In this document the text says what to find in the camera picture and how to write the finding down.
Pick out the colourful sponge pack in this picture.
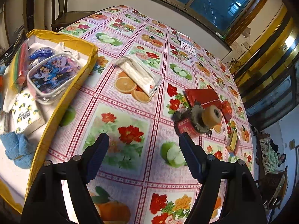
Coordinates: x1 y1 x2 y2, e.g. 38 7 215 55
9 40 28 93
226 130 240 156

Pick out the lemon print tissue pack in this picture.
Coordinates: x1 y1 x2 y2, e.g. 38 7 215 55
11 88 46 136

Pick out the red plastic bag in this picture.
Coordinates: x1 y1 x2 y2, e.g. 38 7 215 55
221 100 233 123

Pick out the red foil package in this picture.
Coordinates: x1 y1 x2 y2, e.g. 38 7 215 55
185 88 222 110

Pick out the white tissue cloth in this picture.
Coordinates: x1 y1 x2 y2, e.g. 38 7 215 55
3 58 19 113

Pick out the clear cartoon zipper pouch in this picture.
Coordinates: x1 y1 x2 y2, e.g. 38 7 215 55
26 54 82 105

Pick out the black tissue pack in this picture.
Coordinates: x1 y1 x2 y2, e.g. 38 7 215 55
1 29 27 66

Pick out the white plastic wipes pack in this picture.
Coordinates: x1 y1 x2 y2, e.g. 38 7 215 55
115 55 162 98

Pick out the blue Vinda tissue pack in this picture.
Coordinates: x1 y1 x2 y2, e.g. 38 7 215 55
28 46 56 63

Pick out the brown tape roll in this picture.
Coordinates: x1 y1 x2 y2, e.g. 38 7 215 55
202 105 222 128

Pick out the yellow taped foam box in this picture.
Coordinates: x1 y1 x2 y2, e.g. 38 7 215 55
1 29 97 213

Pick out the playing cards pile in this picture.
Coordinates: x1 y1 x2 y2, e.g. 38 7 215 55
177 32 196 56

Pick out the dark wooden chair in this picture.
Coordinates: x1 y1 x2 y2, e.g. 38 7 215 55
51 0 95 32

